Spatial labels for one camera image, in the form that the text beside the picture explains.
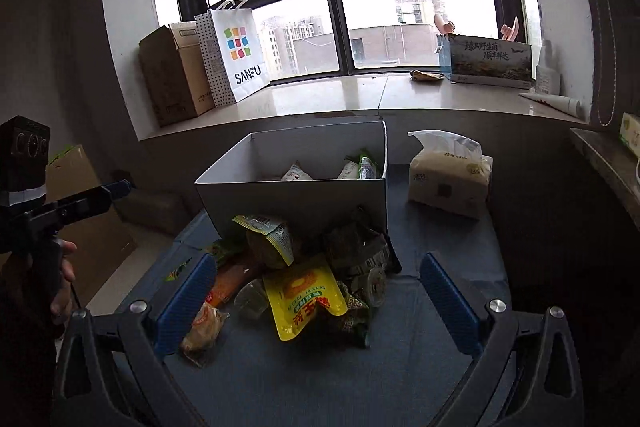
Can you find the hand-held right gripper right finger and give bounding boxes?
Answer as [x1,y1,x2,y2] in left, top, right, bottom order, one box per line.
[419,252,586,427]

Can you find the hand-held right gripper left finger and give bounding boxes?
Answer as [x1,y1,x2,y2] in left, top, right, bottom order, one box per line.
[52,252,221,427]

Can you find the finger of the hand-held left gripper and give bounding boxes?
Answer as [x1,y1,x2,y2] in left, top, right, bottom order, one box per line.
[22,180,135,228]

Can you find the small green snack packet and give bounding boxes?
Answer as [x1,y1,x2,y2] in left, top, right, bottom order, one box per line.
[165,259,191,283]

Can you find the beige snack packet red print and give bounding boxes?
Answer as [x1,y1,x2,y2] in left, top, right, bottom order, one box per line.
[180,302,230,368]

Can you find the orange snack packet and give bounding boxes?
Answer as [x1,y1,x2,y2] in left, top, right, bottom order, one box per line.
[205,257,266,308]

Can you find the clear plastic cup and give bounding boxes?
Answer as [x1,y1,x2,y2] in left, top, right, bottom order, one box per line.
[234,278,268,320]

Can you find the bright green snack packet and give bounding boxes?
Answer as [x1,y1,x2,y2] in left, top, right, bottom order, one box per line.
[205,237,248,265]

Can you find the jelly cup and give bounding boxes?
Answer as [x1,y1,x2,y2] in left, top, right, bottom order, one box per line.
[362,266,388,308]

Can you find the dark green patterned packet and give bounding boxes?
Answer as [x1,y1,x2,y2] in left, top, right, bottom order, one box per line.
[335,279,373,349]

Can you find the snack packets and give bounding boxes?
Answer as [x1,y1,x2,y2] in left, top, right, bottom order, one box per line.
[232,213,297,269]

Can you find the dark green snack packet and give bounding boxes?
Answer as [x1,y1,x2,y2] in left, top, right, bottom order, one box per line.
[322,206,403,278]

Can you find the yellow snack pouch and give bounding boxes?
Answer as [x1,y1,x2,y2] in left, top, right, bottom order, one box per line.
[262,253,348,342]

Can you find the white cardboard box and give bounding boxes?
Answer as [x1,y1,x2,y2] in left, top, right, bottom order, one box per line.
[194,120,390,253]

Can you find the green stick snack packet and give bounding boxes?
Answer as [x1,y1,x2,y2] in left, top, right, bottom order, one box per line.
[345,150,378,180]

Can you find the person's left hand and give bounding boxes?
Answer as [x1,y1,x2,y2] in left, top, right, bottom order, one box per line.
[50,239,78,325]

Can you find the large floor cardboard box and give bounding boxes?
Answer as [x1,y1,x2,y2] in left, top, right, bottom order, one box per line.
[45,144,138,308]

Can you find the dark floor box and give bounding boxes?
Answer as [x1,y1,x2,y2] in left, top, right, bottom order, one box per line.
[112,190,188,235]

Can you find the small kraft paper box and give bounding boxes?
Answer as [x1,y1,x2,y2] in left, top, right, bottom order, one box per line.
[407,130,495,220]

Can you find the blue table cloth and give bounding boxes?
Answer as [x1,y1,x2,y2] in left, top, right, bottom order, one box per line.
[112,162,516,427]

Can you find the brown cardboard box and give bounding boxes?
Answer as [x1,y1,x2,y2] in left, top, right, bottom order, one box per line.
[138,21,216,128]

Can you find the brown side counter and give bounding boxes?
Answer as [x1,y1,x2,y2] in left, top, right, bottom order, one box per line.
[570,127,640,228]

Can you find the white dotted shopping bag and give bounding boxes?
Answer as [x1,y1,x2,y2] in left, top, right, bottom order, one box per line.
[194,0,271,108]

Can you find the white tube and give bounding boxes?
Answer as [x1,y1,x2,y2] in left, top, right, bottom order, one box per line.
[518,92,583,117]

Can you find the light blue box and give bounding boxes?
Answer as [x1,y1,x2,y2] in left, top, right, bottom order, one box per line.
[436,34,453,75]

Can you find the printed landscape gift box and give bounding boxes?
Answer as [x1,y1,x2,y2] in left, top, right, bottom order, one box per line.
[447,34,533,89]

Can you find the green tissue box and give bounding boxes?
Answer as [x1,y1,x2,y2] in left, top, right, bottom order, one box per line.
[619,112,640,158]

